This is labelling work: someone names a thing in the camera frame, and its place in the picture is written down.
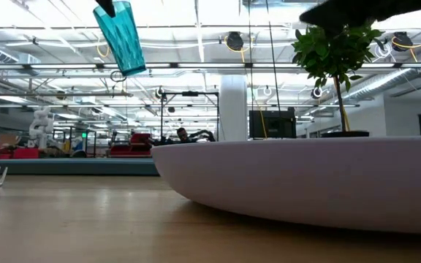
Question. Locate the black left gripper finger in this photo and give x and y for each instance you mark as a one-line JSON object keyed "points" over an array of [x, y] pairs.
{"points": [[106, 6]]}

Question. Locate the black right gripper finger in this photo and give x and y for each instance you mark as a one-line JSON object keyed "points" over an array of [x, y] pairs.
{"points": [[349, 12]]}

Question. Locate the teal faceted plastic cup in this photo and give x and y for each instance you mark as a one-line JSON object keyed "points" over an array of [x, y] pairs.
{"points": [[121, 40]]}

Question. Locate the lavender round plate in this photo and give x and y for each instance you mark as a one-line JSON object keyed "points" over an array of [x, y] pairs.
{"points": [[305, 182]]}

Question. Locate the black background robot arm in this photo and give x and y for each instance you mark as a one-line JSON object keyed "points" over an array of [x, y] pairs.
{"points": [[201, 134]]}

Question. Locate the blue plastic tray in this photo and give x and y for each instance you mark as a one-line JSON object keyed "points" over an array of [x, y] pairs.
{"points": [[68, 166]]}

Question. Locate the green potted plant black pot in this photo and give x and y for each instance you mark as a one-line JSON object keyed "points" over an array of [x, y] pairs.
{"points": [[331, 51]]}

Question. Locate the black background monitor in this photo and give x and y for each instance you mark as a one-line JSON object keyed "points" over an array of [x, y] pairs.
{"points": [[272, 124]]}

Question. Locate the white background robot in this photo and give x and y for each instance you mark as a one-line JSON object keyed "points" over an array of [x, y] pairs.
{"points": [[41, 126]]}

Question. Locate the red tool cart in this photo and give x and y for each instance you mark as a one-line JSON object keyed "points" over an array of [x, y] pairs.
{"points": [[137, 144]]}

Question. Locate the person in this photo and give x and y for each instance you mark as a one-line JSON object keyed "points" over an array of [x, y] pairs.
{"points": [[182, 134]]}

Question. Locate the white round pillar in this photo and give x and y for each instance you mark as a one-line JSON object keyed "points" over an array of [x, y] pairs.
{"points": [[232, 109]]}

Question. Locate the cardboard box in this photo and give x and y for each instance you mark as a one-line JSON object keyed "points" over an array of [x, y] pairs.
{"points": [[7, 139]]}

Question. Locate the red box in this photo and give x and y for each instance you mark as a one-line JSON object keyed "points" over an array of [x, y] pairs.
{"points": [[26, 153]]}

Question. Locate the black background frame rig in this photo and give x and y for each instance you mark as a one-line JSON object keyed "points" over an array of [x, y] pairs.
{"points": [[190, 93]]}

